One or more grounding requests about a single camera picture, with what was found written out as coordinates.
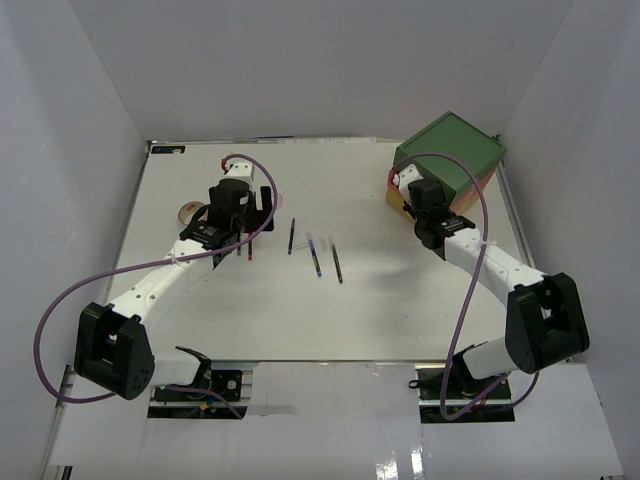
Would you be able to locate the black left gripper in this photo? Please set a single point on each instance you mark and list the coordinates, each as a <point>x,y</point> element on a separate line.
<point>258,215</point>

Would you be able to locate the large clear tape roll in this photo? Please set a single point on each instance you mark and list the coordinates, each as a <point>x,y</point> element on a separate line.
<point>188,210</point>

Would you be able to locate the purple pen refill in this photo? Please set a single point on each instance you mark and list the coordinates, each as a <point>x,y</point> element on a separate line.
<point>291,236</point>

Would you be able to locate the blue pen refill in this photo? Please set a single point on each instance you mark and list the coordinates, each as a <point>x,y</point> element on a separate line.
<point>315,258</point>

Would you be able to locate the black pen refill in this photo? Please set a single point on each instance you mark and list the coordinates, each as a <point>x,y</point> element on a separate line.
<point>337,263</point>

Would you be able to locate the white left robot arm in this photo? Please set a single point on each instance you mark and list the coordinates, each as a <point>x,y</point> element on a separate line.
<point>113,347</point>

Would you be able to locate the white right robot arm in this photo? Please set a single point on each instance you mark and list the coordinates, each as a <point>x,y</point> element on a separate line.
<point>545,322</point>

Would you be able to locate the green drawer cabinet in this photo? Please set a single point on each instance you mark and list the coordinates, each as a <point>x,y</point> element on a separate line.
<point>452,135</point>

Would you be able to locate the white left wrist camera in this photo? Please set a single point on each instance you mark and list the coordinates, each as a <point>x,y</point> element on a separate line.
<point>242,170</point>

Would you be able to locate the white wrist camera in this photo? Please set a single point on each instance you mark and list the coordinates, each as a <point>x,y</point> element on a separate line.
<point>242,170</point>
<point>402,179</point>

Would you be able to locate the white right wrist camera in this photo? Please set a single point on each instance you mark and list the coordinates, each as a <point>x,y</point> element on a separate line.
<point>402,179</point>

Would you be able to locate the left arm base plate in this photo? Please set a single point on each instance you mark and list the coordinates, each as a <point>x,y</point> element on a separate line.
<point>219,395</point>

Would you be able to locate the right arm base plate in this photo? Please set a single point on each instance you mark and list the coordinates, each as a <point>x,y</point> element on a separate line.
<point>494,408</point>

